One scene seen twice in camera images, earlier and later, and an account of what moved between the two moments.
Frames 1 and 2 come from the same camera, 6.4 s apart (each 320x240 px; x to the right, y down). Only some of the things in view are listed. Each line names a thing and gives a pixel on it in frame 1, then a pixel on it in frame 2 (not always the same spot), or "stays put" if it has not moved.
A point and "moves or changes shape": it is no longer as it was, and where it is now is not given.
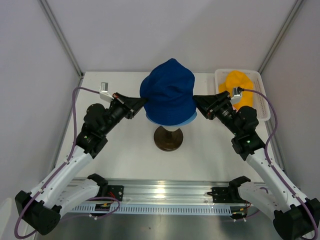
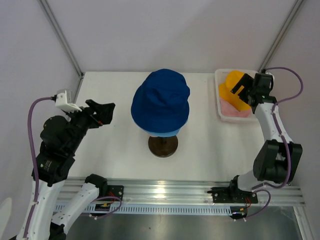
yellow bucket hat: [238, 78] stays put
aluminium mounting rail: [145, 192] stays put
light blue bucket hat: [179, 124] to [167, 134]
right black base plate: [221, 195] stays put
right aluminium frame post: [281, 35] stays put
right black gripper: [209, 105] to [246, 81]
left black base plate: [116, 191] stays put
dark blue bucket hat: [169, 88] moves or changes shape
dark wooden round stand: [167, 140] to [163, 147]
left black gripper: [130, 105] to [104, 114]
